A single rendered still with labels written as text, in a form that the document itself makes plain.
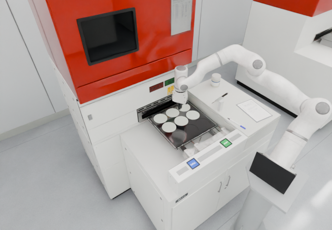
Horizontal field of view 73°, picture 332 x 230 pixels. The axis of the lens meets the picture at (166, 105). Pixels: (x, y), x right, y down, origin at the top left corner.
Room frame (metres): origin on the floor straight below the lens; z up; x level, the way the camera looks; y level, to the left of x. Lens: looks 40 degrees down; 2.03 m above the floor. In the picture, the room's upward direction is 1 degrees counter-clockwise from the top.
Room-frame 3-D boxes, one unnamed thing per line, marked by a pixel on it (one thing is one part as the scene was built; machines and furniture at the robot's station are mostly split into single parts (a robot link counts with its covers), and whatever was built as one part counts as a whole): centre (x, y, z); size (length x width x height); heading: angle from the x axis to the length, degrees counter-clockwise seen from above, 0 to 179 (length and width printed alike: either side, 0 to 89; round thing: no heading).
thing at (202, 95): (1.30, -0.48, 0.89); 0.62 x 0.35 x 0.14; 34
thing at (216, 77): (1.51, -0.40, 1.01); 0.07 x 0.07 x 0.10
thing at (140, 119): (1.33, 0.02, 0.89); 0.44 x 0.02 x 0.10; 124
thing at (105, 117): (1.24, 0.18, 1.02); 0.82 x 0.03 x 0.40; 124
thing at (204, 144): (0.96, -0.27, 0.87); 0.36 x 0.08 x 0.03; 124
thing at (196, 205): (1.12, -0.23, 0.41); 0.97 x 0.64 x 0.82; 124
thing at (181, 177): (0.83, -0.26, 0.89); 0.55 x 0.09 x 0.14; 124
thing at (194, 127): (1.17, -0.11, 0.90); 0.34 x 0.34 x 0.01; 34
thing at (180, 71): (1.23, -0.10, 1.23); 0.09 x 0.08 x 0.13; 6
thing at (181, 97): (1.23, -0.10, 1.09); 0.10 x 0.07 x 0.11; 66
